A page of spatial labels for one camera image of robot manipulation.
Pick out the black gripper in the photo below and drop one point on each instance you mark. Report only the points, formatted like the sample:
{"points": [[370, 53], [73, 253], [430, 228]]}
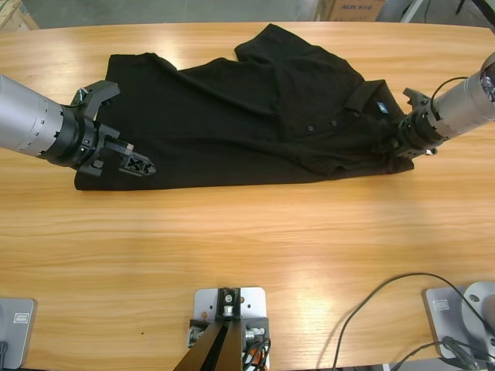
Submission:
{"points": [[415, 135], [89, 147]]}

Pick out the black Unitree polo shirt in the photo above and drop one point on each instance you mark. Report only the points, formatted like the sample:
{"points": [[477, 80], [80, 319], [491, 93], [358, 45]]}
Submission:
{"points": [[232, 127]]}

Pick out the white box with AUX print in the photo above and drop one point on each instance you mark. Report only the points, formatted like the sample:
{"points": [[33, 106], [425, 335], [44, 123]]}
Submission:
{"points": [[356, 13]]}

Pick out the dark aluminium camera post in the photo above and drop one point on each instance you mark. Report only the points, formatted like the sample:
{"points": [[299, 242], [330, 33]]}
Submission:
{"points": [[216, 351]]}

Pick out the white metal mounting plate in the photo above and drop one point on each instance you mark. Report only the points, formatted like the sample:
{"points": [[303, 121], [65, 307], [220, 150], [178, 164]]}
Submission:
{"points": [[205, 299]]}

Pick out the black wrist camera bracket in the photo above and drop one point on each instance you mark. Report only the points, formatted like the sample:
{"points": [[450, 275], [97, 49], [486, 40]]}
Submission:
{"points": [[104, 89], [415, 98]]}

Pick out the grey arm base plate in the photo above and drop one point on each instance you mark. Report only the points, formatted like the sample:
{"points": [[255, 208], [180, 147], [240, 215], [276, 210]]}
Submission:
{"points": [[19, 340], [437, 320]]}

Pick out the wooden crate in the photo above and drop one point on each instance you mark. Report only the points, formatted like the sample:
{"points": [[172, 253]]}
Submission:
{"points": [[15, 15]]}

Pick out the grey metal stand leg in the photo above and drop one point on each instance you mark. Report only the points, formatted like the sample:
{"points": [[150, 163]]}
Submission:
{"points": [[410, 11]]}

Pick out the black corner bracket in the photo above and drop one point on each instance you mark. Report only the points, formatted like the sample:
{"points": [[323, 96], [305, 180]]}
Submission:
{"points": [[263, 324], [197, 322], [229, 295]]}

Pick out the grey arm base disc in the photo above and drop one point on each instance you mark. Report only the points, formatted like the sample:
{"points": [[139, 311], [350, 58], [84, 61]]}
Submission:
{"points": [[479, 301]]}

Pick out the black diagonal bar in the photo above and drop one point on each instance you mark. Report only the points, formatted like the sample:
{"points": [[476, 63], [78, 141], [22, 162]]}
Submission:
{"points": [[483, 9]]}

